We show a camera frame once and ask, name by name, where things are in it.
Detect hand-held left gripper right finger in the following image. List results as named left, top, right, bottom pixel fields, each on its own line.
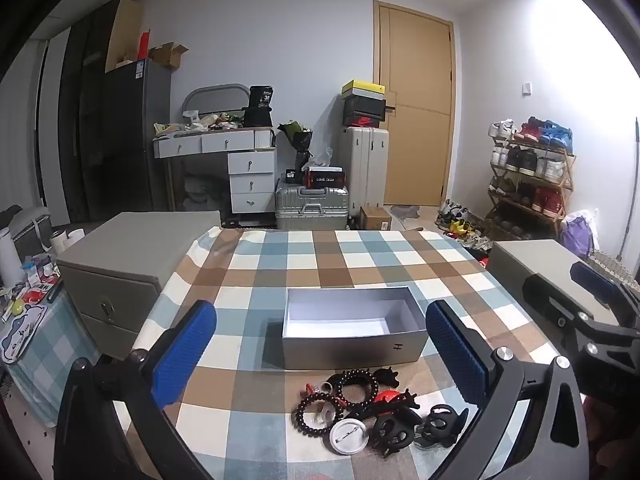
left=425, top=301, right=591, bottom=480

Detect dark grey refrigerator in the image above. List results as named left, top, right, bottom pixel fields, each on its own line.
left=105, top=57, right=173, bottom=213

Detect pile of small toiletries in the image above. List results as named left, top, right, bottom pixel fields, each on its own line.
left=20, top=255, right=63, bottom=306

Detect rows of shoes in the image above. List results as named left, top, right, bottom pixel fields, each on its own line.
left=487, top=116, right=575, bottom=218

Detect dark wardrobe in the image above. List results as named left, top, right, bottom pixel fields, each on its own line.
left=60, top=0, right=126, bottom=226

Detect black wrapped flower bouquet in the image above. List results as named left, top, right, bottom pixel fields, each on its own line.
left=277, top=120, right=315, bottom=173

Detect black bat wing hair clip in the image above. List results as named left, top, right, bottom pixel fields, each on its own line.
left=327, top=367, right=399, bottom=387

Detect red black box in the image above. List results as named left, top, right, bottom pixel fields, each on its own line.
left=305, top=166, right=347, bottom=188

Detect black skull hair clip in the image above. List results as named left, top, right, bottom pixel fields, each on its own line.
left=369, top=410, right=417, bottom=453
left=415, top=404, right=468, bottom=448

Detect grey storage box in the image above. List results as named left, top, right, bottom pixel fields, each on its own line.
left=281, top=286, right=430, bottom=371

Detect cloud shaped pad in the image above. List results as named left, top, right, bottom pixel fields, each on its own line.
left=0, top=305, right=48, bottom=363

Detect white thermos bottle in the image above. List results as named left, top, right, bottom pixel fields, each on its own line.
left=0, top=227, right=25, bottom=286

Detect purple bag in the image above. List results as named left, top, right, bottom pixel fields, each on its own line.
left=560, top=210, right=598, bottom=261

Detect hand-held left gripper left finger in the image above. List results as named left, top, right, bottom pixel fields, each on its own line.
left=52, top=300, right=218, bottom=480

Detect wooden door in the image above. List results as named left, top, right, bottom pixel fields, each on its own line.
left=372, top=0, right=457, bottom=207

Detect pile of floor shoes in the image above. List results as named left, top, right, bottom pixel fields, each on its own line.
left=435, top=200, right=493, bottom=252

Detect white round pin badge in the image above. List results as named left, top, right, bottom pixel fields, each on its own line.
left=327, top=417, right=370, bottom=456

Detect brown cardboard box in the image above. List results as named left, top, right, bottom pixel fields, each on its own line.
left=360, top=206, right=392, bottom=231

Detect black bag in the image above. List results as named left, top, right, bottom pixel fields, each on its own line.
left=242, top=85, right=275, bottom=128

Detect wooden shoe rack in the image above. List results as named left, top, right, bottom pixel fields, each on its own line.
left=487, top=132, right=577, bottom=241

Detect silver suitcase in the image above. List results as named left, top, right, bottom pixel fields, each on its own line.
left=275, top=186, right=349, bottom=231

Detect black shoe box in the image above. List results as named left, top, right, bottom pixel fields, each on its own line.
left=342, top=95, right=387, bottom=128

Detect yellow shoe box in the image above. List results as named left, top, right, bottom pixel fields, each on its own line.
left=342, top=80, right=387, bottom=98

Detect black bead bracelet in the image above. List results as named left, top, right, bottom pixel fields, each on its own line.
left=332, top=368, right=381, bottom=407

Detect grey arched mirror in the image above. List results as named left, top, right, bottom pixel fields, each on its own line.
left=182, top=84, right=249, bottom=117

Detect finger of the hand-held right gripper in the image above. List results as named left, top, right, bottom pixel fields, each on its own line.
left=570, top=261, right=640, bottom=328
left=522, top=272, right=606, bottom=356

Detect open cardboard box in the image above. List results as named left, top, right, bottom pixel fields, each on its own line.
left=149, top=42, right=190, bottom=71

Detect white desk with drawers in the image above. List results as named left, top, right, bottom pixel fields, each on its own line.
left=152, top=127, right=278, bottom=216

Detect clutter of desk things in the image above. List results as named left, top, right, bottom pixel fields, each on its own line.
left=152, top=110, right=246, bottom=136

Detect grey mop pole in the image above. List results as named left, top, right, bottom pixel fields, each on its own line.
left=617, top=117, right=640, bottom=261

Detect dark red bead bracelet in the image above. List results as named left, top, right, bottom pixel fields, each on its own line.
left=293, top=392, right=346, bottom=431

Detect brown blue checkered tablecloth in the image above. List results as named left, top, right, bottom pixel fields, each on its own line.
left=107, top=227, right=601, bottom=480

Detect flat cardboard sheet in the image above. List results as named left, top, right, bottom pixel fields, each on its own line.
left=105, top=0, right=145, bottom=73

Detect blue checkered cloth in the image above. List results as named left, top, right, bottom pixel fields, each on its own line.
left=0, top=287, right=103, bottom=428

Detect grey bedside cabinet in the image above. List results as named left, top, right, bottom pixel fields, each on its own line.
left=55, top=211, right=222, bottom=361
left=486, top=240, right=621, bottom=328

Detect white upright suitcase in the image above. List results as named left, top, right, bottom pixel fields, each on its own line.
left=339, top=126, right=390, bottom=218

